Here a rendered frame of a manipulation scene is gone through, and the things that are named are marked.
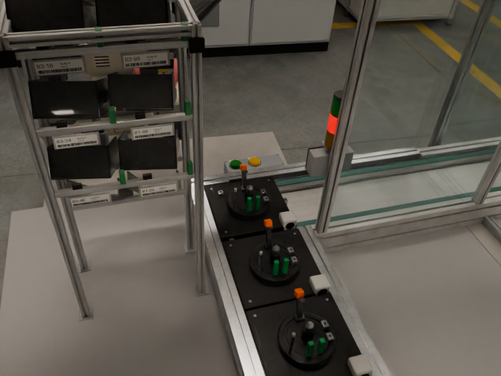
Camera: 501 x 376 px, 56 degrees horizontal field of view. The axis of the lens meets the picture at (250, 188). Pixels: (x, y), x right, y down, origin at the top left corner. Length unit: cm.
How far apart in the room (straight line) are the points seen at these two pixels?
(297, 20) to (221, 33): 72
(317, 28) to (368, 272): 345
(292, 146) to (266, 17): 150
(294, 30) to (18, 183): 275
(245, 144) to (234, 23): 261
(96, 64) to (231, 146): 61
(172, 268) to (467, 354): 87
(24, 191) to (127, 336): 200
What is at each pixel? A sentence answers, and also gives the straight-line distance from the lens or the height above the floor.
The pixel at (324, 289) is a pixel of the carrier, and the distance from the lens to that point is 130.
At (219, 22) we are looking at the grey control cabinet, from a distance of 443.
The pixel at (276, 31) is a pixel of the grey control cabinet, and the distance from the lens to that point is 459.
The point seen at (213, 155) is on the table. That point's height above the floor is 86.
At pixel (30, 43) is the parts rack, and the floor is 165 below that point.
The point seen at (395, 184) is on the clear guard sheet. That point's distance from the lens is 148.
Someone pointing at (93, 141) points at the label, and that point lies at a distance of 100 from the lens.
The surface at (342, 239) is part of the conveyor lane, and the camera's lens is 153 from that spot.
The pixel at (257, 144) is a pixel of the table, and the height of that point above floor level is 86.
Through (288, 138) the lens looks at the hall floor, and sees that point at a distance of 352.
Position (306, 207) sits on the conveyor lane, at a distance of 161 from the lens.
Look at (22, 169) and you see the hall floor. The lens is 340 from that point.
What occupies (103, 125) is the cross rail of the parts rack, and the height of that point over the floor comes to 147.
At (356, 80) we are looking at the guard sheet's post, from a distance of 117.
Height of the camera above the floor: 201
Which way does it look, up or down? 41 degrees down
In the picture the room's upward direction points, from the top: 4 degrees clockwise
